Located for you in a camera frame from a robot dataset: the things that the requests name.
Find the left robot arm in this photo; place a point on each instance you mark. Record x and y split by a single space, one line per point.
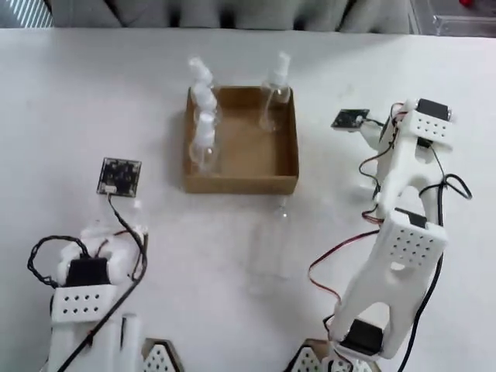
83 306

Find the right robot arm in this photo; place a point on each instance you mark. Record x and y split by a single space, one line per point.
403 252

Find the brown cardboard box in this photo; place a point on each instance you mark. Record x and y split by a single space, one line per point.
248 155

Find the clear bottle with spray top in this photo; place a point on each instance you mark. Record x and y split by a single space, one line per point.
204 151
276 91
206 98
200 71

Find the clear bottle without top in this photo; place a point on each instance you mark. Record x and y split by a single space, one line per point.
269 252

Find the clear plastic container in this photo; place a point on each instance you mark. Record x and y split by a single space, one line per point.
453 15

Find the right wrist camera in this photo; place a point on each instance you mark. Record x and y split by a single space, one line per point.
348 119

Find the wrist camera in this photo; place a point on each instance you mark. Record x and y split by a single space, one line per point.
119 175
348 119

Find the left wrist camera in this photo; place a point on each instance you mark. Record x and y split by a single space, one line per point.
119 175

